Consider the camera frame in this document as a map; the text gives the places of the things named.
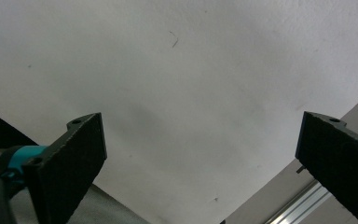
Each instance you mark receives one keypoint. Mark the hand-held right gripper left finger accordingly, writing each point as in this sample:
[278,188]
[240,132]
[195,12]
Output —
[65,168]

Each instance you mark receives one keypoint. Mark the aluminium frame rail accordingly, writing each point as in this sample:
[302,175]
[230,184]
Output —
[304,202]

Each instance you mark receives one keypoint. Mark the teal and black device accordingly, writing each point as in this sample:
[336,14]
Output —
[26,155]

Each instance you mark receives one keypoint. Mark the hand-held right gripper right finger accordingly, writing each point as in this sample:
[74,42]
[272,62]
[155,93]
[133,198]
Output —
[338,161]

